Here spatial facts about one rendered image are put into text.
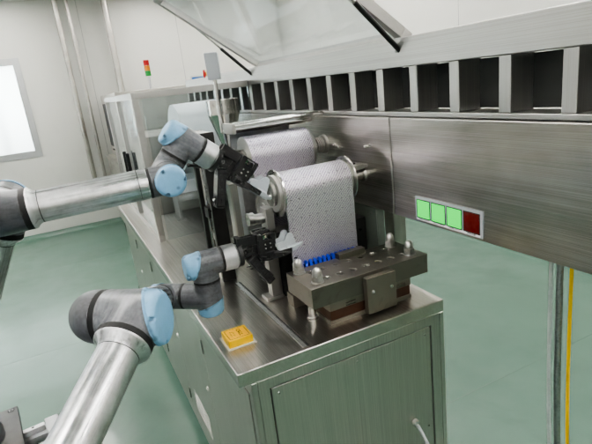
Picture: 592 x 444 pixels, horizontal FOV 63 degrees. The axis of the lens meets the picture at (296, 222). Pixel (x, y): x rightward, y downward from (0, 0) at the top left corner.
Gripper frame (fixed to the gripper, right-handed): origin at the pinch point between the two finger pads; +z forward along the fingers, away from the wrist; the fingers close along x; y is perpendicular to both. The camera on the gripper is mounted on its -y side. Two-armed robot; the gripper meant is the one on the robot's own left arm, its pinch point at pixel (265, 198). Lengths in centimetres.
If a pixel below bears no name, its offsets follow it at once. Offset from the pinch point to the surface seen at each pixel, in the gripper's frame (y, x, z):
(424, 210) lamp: 18.3, -28.4, 31.6
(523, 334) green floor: 11, 44, 208
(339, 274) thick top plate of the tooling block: -9.1, -18.8, 23.6
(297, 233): -4.7, -4.2, 13.2
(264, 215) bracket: -4.5, 4.1, 4.5
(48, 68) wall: 34, 552, -83
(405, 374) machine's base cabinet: -26, -30, 55
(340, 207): 9.3, -4.3, 22.2
